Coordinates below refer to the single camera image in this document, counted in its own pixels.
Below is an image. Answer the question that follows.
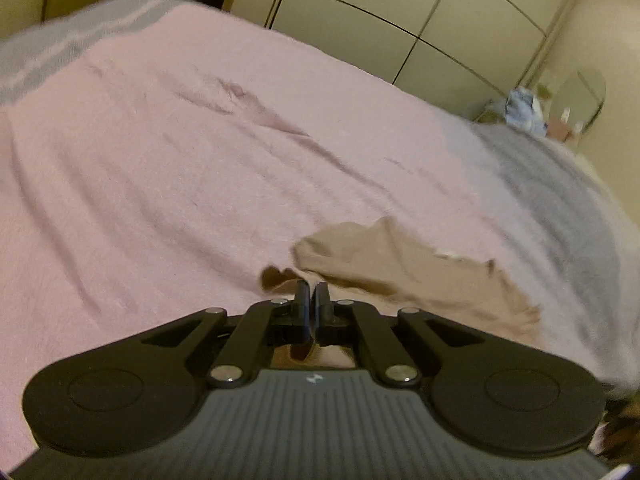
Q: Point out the small pink box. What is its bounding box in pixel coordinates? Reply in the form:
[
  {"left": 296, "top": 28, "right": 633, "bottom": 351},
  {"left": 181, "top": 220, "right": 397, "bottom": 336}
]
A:
[{"left": 547, "top": 117, "right": 576, "bottom": 143}]

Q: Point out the cream wardrobe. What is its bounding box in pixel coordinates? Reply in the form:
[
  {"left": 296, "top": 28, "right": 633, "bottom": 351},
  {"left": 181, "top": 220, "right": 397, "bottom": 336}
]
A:
[{"left": 225, "top": 0, "right": 583, "bottom": 123}]

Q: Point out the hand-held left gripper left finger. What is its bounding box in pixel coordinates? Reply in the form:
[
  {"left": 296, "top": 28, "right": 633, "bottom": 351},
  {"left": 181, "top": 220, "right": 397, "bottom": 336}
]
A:
[{"left": 141, "top": 281, "right": 313, "bottom": 389}]

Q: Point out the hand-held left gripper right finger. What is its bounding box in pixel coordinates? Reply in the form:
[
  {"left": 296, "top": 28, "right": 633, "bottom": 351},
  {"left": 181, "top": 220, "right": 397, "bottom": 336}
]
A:
[{"left": 312, "top": 281, "right": 487, "bottom": 388}]

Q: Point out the grey and pink blanket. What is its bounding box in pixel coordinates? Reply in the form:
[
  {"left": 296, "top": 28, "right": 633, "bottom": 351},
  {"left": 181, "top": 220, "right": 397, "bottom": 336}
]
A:
[{"left": 0, "top": 0, "right": 636, "bottom": 466}]

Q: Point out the oval mirror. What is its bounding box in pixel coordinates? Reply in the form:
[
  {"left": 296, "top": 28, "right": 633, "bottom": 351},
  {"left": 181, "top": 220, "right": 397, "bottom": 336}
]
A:
[{"left": 547, "top": 67, "right": 607, "bottom": 136}]

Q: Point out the blue white clothes pile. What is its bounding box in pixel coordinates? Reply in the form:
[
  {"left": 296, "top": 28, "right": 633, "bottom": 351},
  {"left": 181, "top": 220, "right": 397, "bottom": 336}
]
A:
[{"left": 504, "top": 87, "right": 548, "bottom": 136}]

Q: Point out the beige garment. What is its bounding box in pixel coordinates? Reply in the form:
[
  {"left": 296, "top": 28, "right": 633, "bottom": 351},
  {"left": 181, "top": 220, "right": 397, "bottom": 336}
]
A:
[{"left": 260, "top": 216, "right": 543, "bottom": 363}]

